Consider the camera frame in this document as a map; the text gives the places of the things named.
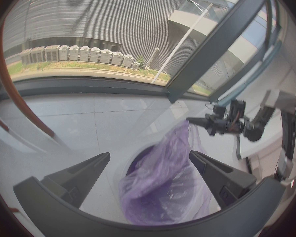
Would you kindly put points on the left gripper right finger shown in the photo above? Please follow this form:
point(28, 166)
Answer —
point(227, 181)

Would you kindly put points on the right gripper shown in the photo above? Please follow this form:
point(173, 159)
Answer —
point(215, 125)

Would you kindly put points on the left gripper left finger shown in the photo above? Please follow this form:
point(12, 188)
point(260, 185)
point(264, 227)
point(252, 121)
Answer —
point(74, 181)

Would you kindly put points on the purple plastic bag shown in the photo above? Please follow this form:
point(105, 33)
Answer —
point(157, 181)

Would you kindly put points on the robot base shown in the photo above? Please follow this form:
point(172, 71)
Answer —
point(285, 165)

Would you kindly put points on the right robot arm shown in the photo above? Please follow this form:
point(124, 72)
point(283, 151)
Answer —
point(255, 129)

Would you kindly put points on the white trash bin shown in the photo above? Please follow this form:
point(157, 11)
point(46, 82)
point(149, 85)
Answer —
point(120, 168)

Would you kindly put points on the window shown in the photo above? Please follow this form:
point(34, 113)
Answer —
point(212, 48)

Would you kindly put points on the white cushioned wooden chair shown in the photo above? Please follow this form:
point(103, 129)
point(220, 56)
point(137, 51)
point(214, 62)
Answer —
point(9, 78)

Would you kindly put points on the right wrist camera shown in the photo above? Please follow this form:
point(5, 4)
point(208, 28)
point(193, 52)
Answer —
point(218, 110)

